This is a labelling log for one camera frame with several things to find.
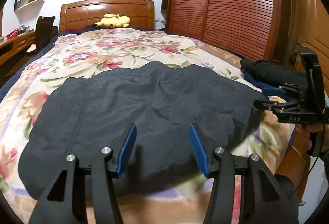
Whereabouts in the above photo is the black jacket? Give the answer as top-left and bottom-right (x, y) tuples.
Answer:
(18, 61), (263, 199)

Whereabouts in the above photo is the folded dark clothes pile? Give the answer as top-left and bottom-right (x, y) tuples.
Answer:
(240, 59), (307, 89)

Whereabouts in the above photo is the person right hand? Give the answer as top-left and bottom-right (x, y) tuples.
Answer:
(295, 123), (329, 155)

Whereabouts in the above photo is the wooden louvered wardrobe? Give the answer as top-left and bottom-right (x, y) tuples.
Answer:
(161, 0), (291, 63)

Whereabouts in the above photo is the floral blanket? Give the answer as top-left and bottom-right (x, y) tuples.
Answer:
(0, 27), (296, 224)

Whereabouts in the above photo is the wooden desk cabinet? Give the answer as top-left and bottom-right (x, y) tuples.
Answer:
(0, 30), (35, 65)

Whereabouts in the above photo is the dark wooden chair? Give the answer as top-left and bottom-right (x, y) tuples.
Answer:
(26, 15), (58, 55)

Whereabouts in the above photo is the red basket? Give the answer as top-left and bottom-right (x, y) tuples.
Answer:
(6, 29), (19, 41)

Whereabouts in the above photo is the yellow Pikachu plush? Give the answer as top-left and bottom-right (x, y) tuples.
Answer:
(93, 14), (131, 28)

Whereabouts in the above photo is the wooden headboard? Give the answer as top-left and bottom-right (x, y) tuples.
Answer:
(59, 0), (154, 32)

